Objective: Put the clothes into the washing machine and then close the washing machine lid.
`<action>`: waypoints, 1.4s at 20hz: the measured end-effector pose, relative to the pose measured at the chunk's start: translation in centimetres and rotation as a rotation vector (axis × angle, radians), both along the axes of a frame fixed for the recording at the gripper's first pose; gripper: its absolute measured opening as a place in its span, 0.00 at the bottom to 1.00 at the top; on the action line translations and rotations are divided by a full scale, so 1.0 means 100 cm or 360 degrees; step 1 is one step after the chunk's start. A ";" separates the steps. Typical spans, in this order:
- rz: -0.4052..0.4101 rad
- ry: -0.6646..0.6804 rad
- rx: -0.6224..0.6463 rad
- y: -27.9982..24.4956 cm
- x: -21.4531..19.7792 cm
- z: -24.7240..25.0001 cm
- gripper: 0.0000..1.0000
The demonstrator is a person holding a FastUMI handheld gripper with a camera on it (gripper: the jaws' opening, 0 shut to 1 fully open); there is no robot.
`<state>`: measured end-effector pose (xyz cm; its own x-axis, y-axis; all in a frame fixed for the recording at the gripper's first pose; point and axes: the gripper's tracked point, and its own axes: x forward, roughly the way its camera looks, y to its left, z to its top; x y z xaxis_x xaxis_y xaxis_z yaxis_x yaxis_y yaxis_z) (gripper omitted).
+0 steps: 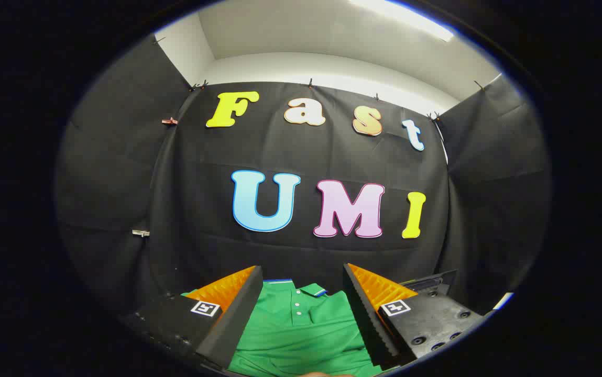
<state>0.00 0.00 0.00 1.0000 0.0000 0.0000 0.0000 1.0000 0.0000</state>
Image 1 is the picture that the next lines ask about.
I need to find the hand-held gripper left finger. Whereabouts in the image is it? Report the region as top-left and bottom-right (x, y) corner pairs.
(120, 265), (265, 370)

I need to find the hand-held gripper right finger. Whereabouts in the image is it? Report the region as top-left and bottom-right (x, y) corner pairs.
(343, 263), (485, 368)

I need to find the green polo shirt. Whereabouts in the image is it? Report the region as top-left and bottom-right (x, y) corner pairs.
(181, 279), (385, 377)

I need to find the dark washing machine lid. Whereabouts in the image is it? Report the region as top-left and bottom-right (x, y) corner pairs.
(399, 269), (459, 298)

